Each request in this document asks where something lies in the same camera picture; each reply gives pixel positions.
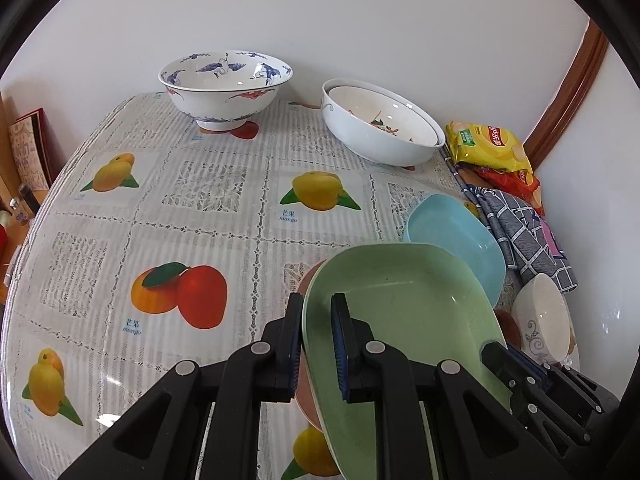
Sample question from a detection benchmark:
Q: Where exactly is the grey checkered cloth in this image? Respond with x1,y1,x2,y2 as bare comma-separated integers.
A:
452,160,578,294

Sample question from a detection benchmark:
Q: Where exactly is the red chip bag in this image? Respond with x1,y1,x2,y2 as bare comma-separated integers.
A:
472,165,546,216

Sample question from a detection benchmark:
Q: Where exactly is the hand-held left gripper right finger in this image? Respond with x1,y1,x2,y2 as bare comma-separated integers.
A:
330,292,571,480

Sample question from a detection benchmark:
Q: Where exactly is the small white swirl bowl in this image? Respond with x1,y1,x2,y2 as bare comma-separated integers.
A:
511,272,576,365

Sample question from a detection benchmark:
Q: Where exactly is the light blue plate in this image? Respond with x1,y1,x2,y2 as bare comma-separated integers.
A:
404,193,507,308

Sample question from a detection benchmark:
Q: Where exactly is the yellow chip bag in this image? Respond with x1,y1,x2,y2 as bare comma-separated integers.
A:
445,120,533,172

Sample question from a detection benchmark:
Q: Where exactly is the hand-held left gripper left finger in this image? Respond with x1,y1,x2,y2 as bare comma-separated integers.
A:
60,292,306,480

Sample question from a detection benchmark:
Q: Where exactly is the brown wooden door frame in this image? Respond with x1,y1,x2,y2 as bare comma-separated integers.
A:
522,17,610,171

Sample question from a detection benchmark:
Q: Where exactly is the brown clay dish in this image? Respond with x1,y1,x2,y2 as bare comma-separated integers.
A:
494,309,523,348

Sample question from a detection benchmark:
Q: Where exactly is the blue crane pattern bowl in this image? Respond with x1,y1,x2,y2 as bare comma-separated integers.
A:
158,50,293,132

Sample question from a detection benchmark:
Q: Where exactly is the fruit print tablecloth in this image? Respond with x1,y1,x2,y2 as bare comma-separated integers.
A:
0,91,581,480

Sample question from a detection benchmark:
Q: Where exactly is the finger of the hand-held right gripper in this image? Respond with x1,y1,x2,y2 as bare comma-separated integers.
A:
542,362,621,413
481,341,593,446

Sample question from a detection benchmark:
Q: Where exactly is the pink plate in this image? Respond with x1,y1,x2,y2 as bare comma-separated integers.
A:
294,259,328,435

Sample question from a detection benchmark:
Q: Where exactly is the green plate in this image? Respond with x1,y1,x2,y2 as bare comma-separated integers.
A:
301,242,512,480

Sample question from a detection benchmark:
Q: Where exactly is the large white swirl bowl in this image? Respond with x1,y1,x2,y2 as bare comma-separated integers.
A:
321,78,446,167

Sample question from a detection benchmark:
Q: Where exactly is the white bowl with painted inside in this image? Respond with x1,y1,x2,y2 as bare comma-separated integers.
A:
327,85,438,147

